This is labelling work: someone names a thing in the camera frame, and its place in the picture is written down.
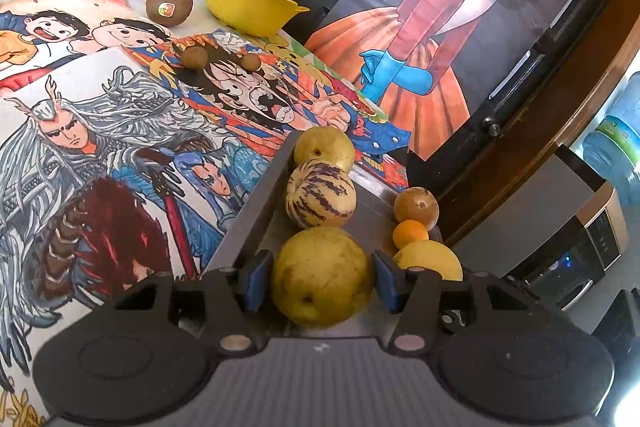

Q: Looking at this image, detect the small orange kumquat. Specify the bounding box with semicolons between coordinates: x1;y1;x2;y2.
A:
392;219;430;253

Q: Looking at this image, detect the blue water bottle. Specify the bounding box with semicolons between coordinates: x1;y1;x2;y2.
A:
582;72;640;208

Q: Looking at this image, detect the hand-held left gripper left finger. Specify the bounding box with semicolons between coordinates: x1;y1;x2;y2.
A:
102;252;275;355

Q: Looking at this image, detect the yellow lemon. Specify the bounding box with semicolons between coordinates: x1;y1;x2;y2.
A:
392;239;464;283

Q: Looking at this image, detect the cartoon boys drawing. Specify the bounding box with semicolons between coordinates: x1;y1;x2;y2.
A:
0;0;173;92

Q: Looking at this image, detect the colourful comic face drawing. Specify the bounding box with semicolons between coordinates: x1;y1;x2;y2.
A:
122;29;411;192

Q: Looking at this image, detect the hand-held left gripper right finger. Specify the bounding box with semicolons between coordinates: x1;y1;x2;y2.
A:
371;251;538;354

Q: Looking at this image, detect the small green pear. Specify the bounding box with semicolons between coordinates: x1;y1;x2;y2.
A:
293;126;356;175

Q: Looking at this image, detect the brown kiwi with sticker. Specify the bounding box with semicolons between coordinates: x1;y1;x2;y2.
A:
145;0;194;28

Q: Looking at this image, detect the brown wooden door frame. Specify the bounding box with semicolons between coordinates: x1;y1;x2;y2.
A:
270;0;640;248

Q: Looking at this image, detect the brown round passion fruit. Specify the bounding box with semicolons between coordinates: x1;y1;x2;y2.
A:
393;187;440;230

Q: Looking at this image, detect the purple striped pepino melon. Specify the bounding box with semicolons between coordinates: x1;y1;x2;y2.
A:
285;159;357;228

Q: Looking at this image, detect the wall poster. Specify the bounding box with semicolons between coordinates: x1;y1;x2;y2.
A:
304;0;611;160

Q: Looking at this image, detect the large green pear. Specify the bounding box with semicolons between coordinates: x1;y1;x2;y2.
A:
271;227;374;327

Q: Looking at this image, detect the grey metal tray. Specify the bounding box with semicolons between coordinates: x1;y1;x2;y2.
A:
200;127;471;338

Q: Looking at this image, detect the silver black appliance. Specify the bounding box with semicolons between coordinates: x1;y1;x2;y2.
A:
505;182;631;313

